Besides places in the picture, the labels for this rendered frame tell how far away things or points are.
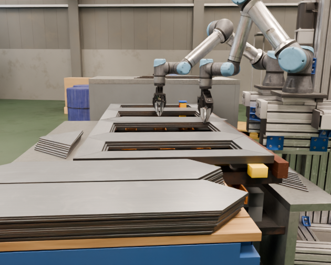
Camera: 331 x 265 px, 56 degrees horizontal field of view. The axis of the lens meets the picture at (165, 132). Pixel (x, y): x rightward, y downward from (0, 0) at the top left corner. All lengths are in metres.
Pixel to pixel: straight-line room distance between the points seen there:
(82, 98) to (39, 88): 6.29
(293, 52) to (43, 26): 9.72
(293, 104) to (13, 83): 10.26
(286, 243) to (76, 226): 0.84
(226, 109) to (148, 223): 2.17
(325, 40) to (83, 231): 1.63
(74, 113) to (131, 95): 2.19
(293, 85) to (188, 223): 1.15
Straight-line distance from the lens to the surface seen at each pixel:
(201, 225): 0.75
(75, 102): 4.73
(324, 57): 1.97
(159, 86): 1.96
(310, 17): 2.03
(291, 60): 1.59
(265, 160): 1.23
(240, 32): 1.84
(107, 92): 2.69
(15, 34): 11.24
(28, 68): 11.04
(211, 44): 1.97
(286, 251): 1.34
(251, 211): 1.34
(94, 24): 10.23
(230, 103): 2.81
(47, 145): 1.66
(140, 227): 0.73
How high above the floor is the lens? 1.18
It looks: 12 degrees down
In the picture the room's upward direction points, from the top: 1 degrees clockwise
